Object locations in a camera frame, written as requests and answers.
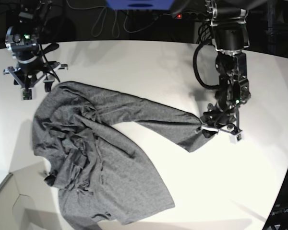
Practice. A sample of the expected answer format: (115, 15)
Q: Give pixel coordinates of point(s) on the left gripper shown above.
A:
(217, 119)

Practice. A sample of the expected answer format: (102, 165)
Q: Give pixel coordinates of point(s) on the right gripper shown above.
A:
(29, 76)

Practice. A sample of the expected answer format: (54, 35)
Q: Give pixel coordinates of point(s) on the grey long-sleeve t-shirt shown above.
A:
(99, 172)

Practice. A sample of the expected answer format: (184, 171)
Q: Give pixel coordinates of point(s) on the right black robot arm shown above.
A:
(24, 40)

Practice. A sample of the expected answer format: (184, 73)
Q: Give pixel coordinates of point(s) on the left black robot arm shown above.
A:
(227, 20)

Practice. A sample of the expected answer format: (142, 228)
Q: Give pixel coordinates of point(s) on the blue plastic panel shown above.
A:
(140, 4)

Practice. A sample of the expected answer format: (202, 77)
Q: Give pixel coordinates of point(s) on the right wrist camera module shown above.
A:
(28, 94)

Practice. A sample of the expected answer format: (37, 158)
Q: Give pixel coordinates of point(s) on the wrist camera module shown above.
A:
(236, 138)
(28, 94)

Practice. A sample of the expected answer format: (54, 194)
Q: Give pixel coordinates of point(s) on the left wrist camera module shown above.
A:
(236, 138)

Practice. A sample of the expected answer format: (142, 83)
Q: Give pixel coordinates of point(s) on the black power strip red switch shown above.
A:
(191, 16)

